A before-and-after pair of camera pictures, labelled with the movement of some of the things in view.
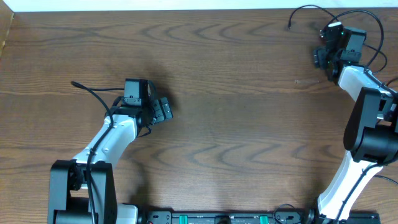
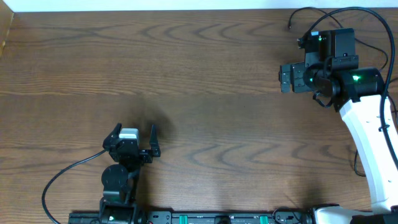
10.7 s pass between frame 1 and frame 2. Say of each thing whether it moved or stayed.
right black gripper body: moved
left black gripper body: moved
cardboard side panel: stayed
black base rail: stayed
